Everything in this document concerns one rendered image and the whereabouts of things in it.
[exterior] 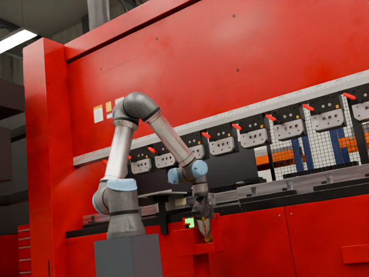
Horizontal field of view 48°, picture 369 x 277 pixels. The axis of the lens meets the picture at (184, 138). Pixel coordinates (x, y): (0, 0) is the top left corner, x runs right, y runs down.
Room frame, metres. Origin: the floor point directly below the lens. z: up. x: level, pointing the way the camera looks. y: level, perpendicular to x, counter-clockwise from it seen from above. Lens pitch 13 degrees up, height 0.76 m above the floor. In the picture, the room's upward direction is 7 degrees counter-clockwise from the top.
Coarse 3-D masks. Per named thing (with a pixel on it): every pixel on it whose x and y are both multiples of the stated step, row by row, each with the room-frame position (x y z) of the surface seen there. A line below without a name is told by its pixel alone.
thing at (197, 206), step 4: (196, 200) 2.00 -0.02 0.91; (200, 200) 1.99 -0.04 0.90; (204, 200) 1.99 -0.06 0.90; (196, 204) 1.97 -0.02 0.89; (200, 204) 1.96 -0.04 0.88; (204, 204) 1.98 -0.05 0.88; (192, 208) 1.95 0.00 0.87; (196, 208) 1.93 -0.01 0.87; (200, 208) 1.93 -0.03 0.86; (192, 212) 1.93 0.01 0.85; (196, 212) 1.93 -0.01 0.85; (200, 212) 1.93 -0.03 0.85
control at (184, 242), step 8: (216, 224) 2.03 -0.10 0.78; (176, 232) 2.01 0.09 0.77; (184, 232) 2.00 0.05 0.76; (192, 232) 1.99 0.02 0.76; (200, 232) 2.09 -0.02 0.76; (216, 232) 2.02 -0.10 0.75; (176, 240) 2.02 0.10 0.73; (184, 240) 2.00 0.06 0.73; (192, 240) 1.99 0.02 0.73; (200, 240) 2.06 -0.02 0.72; (216, 240) 2.00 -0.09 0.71; (176, 248) 2.02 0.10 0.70; (184, 248) 2.00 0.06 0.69; (192, 248) 1.99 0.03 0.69; (200, 248) 1.98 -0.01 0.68; (208, 248) 1.96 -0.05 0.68; (216, 248) 1.98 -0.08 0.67; (176, 256) 2.02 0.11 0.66
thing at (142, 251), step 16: (112, 240) 1.56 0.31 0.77; (128, 240) 1.53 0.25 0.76; (144, 240) 1.59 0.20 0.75; (96, 256) 1.60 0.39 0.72; (112, 256) 1.57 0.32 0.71; (128, 256) 1.53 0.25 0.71; (144, 256) 1.58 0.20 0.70; (160, 256) 1.68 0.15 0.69; (96, 272) 1.61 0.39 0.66; (112, 272) 1.57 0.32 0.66; (128, 272) 1.53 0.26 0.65; (144, 272) 1.58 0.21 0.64; (160, 272) 1.67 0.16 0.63
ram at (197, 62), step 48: (240, 0) 2.16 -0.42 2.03; (288, 0) 2.01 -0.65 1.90; (336, 0) 1.89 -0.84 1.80; (144, 48) 2.55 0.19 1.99; (192, 48) 2.35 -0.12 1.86; (240, 48) 2.19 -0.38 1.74; (288, 48) 2.04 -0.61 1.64; (336, 48) 1.91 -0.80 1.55; (96, 96) 2.81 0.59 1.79; (192, 96) 2.38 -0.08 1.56; (240, 96) 2.21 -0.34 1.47; (96, 144) 2.83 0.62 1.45; (144, 144) 2.59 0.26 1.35
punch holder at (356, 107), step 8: (352, 88) 1.90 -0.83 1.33; (360, 88) 1.88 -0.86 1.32; (368, 88) 1.86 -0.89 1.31; (360, 96) 1.88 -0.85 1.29; (368, 96) 1.86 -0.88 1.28; (352, 104) 1.91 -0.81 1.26; (360, 104) 1.88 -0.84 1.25; (368, 104) 1.86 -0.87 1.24; (360, 112) 1.89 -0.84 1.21; (368, 112) 1.87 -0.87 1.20; (360, 120) 1.91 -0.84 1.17; (368, 120) 1.93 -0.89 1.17
